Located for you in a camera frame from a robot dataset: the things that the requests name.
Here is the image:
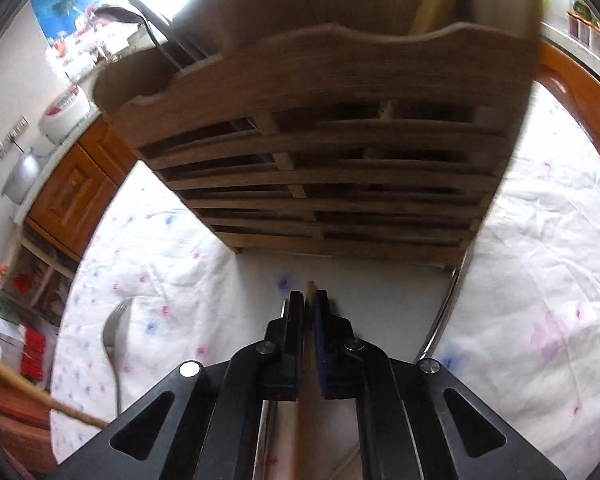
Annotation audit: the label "row of spice jars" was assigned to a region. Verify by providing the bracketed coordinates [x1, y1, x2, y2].
[566, 0, 600, 57]

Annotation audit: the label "brown wooden chopstick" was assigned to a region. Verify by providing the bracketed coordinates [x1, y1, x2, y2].
[0, 345, 107, 430]

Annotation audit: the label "metal ladle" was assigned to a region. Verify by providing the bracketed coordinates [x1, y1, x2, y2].
[94, 5, 181, 70]

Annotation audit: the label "reddish brown wooden stool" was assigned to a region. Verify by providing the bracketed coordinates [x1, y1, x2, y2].
[0, 374, 52, 476]

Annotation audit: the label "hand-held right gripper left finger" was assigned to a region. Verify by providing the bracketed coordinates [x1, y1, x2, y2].
[45, 291, 304, 480]

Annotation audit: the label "white floral tablecloth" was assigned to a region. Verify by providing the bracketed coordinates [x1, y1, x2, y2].
[50, 85, 600, 480]

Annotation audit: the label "red packets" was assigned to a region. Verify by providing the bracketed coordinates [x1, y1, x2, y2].
[22, 326, 49, 382]

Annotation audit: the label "light wooden chopstick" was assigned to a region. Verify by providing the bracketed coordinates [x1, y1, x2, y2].
[287, 280, 326, 480]

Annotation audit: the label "wooden utensil holder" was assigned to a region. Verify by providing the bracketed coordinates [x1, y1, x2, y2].
[92, 0, 543, 268]

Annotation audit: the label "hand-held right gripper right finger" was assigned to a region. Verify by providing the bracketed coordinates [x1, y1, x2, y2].
[316, 290, 566, 480]

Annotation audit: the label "wooden cabinet under rice cooker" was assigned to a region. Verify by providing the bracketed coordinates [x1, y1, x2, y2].
[26, 114, 137, 262]

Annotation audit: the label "metal chopstick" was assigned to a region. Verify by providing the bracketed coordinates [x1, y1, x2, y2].
[420, 255, 473, 362]

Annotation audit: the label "open white shelf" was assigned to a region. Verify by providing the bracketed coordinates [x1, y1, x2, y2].
[7, 222, 82, 313]

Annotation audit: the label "white rice cooker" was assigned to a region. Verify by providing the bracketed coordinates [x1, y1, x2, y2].
[38, 84, 97, 147]

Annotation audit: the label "metal spoon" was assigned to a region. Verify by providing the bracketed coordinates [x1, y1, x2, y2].
[102, 297, 137, 413]

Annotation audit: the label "tropical wall poster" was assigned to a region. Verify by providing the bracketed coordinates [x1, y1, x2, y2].
[30, 0, 132, 62]

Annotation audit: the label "aluminium pot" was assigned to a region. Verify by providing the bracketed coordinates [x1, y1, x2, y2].
[2, 148, 45, 207]

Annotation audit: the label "wall socket strip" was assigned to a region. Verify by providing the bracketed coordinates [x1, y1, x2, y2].
[0, 116, 31, 160]

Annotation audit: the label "wooden cabinet with arched doors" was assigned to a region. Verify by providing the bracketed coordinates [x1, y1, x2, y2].
[532, 40, 600, 181]

